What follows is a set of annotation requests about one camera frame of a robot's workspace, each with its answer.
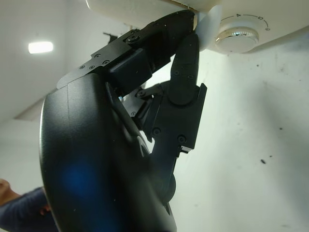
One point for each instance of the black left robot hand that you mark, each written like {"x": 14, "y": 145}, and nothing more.
{"x": 96, "y": 157}

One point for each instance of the white toaster lever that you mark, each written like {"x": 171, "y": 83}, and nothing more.
{"x": 210, "y": 24}

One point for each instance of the chrome toaster dial knob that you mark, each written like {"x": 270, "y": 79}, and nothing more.
{"x": 236, "y": 38}

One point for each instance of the white two-slot toaster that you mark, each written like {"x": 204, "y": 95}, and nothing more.
{"x": 265, "y": 9}

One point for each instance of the person in blue sweater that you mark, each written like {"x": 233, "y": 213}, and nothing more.
{"x": 21, "y": 212}

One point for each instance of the ceiling light panel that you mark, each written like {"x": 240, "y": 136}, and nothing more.
{"x": 39, "y": 47}

